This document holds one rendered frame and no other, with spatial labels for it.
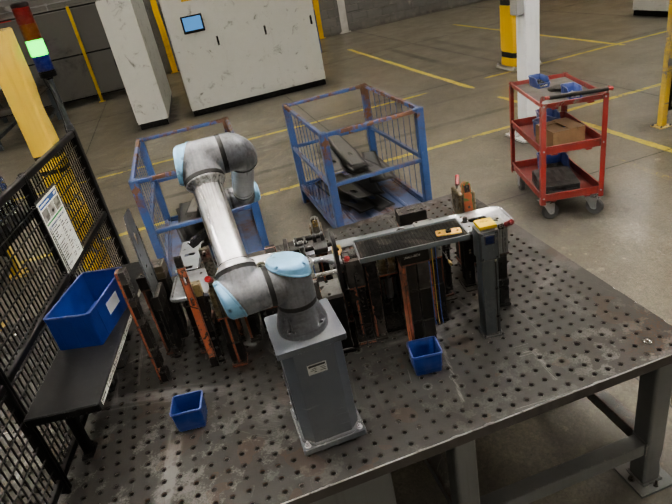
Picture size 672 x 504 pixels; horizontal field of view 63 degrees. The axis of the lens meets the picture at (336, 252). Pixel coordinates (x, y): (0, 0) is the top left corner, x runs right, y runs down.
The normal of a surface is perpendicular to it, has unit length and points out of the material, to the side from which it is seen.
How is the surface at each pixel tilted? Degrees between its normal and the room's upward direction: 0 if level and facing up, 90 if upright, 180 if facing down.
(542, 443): 0
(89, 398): 0
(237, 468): 0
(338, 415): 90
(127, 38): 90
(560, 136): 90
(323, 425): 90
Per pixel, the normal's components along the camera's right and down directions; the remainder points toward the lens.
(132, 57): 0.24, 0.43
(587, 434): -0.18, -0.86
